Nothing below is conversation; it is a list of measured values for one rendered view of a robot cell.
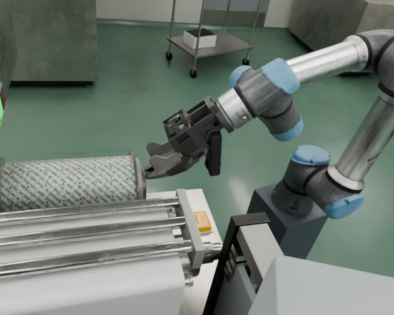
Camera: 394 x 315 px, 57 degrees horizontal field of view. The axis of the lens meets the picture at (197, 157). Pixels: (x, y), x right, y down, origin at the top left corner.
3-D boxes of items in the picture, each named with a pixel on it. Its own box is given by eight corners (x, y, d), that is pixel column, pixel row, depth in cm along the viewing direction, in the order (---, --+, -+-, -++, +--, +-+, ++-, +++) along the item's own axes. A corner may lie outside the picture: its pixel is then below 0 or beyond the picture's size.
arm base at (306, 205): (294, 182, 140) (303, 163, 134) (321, 210, 130) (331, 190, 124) (262, 191, 133) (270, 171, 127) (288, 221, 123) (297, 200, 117)
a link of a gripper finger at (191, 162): (161, 162, 77) (194, 138, 75) (166, 166, 78) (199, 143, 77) (167, 176, 73) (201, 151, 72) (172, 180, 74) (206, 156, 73)
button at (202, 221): (211, 231, 115) (212, 226, 114) (189, 234, 113) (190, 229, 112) (204, 214, 120) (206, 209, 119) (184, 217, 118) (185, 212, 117)
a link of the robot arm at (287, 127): (283, 102, 88) (268, 73, 80) (313, 128, 80) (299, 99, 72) (257, 123, 88) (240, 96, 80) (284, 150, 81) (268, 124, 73)
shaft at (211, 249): (232, 264, 56) (237, 251, 54) (195, 269, 54) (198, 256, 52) (226, 247, 58) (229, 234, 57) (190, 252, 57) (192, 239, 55)
